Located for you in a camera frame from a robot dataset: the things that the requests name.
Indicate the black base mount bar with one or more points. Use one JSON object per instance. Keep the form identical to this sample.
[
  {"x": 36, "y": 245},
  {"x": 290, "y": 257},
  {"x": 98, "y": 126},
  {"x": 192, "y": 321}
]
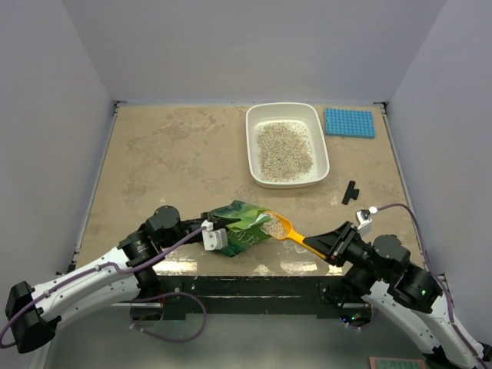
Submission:
[{"x": 323, "y": 297}]

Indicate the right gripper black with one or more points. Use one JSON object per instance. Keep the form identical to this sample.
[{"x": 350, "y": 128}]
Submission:
[{"x": 334, "y": 243}]

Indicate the black clip on table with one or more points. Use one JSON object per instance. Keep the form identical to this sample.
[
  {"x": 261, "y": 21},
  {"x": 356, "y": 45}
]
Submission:
[{"x": 351, "y": 193}]

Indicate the blue studded plate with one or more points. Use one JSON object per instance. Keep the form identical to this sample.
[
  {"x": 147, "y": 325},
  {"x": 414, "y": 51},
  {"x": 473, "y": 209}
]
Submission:
[{"x": 348, "y": 123}]

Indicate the green litter bag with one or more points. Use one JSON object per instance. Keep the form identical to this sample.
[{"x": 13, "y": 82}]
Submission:
[{"x": 247, "y": 231}]

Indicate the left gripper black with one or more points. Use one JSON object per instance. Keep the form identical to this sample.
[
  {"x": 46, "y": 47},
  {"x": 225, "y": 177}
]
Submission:
[{"x": 217, "y": 221}]

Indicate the pink green card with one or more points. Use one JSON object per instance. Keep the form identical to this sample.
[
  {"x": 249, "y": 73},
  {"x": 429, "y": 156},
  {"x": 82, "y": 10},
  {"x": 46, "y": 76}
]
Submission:
[{"x": 395, "y": 363}]

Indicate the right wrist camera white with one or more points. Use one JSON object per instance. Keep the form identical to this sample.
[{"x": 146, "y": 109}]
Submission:
[{"x": 364, "y": 220}]

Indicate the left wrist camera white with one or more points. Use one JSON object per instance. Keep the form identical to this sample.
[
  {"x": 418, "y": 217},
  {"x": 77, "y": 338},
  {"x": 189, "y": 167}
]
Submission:
[{"x": 214, "y": 240}]

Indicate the cat litter granules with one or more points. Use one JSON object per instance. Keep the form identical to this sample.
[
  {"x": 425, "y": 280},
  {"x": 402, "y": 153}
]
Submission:
[{"x": 284, "y": 151}]

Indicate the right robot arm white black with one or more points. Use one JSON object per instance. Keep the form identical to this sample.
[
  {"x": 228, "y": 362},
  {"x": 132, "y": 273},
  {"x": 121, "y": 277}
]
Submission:
[{"x": 383, "y": 275}]

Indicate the orange plastic scoop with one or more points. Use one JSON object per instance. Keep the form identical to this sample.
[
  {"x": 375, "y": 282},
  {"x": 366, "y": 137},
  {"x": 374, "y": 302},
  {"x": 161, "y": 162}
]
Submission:
[{"x": 281, "y": 228}]

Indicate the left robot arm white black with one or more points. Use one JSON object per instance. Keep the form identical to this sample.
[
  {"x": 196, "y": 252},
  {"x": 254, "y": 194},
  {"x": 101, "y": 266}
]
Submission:
[{"x": 124, "y": 274}]

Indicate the white litter box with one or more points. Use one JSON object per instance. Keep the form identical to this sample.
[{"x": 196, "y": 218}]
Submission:
[{"x": 287, "y": 111}]

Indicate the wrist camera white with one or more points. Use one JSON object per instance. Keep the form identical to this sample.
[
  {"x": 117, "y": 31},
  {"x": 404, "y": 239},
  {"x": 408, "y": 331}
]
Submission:
[
  {"x": 214, "y": 240},
  {"x": 364, "y": 220}
]

